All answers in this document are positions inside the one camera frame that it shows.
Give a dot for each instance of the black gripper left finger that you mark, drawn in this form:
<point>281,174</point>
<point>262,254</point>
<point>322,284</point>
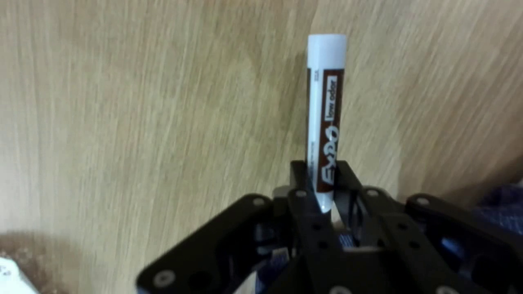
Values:
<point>255,230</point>

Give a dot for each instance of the blue towel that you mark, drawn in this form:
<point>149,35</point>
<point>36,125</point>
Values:
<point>504,210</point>

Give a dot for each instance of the brown Expo marker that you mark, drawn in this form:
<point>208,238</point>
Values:
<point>325,109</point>

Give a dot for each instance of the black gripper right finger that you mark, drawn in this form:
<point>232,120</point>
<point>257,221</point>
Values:
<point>435,235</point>

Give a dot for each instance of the white lace doily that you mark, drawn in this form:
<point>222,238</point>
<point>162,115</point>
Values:
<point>12,279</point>

